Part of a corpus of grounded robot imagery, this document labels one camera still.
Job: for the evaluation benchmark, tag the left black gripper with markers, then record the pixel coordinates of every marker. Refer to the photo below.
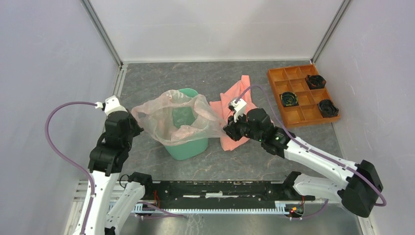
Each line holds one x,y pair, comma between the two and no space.
138,129

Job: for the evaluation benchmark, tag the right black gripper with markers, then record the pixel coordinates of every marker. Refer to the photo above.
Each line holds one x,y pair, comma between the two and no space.
231,129

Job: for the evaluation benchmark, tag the translucent pink plastic trash bag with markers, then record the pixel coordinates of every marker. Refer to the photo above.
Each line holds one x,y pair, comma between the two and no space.
155,117

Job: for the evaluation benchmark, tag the green plastic trash bin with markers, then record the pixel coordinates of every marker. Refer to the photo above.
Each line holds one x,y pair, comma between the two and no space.
188,149

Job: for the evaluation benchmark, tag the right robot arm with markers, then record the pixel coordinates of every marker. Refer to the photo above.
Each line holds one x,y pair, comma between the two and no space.
357,186

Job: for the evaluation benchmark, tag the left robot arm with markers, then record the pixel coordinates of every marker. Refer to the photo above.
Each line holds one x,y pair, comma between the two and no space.
105,165

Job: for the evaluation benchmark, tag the salmon pink cloth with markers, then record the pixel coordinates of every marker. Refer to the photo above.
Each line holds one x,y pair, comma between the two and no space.
233,97

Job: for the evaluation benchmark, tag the black green bag roll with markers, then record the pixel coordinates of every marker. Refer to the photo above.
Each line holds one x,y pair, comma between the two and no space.
289,99

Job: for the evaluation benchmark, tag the orange compartment tray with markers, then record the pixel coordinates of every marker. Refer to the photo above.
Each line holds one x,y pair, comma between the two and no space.
292,79

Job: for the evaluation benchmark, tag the black bag roll top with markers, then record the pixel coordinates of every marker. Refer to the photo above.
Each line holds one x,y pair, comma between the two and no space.
315,82

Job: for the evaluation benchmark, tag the black bag roll right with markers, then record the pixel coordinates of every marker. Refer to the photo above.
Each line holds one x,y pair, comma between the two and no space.
328,109

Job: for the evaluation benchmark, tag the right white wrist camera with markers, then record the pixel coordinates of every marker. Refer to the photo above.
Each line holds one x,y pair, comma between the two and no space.
238,107

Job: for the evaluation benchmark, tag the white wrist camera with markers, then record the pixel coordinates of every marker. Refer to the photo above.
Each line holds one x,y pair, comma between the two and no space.
238,107
110,105

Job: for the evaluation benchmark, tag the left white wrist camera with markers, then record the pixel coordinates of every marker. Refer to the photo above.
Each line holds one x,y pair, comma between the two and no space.
110,105

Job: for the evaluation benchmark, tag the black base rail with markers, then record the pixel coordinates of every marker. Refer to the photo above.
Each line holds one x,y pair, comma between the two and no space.
223,196

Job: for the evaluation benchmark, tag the left corner aluminium post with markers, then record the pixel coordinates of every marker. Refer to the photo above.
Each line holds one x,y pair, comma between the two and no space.
87,4

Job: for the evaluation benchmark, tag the corner aluminium post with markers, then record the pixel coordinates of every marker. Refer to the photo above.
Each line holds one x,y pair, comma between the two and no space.
331,29
87,4

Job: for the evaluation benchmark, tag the right corner aluminium post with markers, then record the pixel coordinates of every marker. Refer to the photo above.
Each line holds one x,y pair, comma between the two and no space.
331,29

